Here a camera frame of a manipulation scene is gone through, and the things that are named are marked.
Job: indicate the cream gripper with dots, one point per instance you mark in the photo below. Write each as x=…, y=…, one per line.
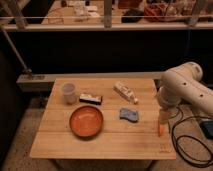
x=164, y=115

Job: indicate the orange ceramic bowl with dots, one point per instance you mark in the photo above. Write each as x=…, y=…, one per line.
x=86, y=121

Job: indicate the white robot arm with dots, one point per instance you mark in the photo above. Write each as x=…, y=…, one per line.
x=183, y=82

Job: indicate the orange carrot toy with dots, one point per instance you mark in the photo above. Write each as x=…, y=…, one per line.
x=161, y=128

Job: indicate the blue sponge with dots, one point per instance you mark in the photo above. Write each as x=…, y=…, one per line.
x=128, y=114

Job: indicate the black power adapter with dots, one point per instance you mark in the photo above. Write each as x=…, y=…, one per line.
x=207, y=128

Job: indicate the white tube bottle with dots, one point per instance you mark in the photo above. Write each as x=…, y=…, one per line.
x=125, y=92

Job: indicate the black and white eraser block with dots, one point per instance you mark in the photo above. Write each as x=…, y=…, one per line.
x=89, y=98

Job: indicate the wooden table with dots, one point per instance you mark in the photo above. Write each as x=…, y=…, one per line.
x=118, y=139

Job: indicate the translucent plastic cup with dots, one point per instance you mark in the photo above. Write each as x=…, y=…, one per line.
x=68, y=92

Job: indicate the metal diagonal pole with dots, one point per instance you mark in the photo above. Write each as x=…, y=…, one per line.
x=26, y=69

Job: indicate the grey ledge rail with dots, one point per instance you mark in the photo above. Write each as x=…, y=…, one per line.
x=44, y=82

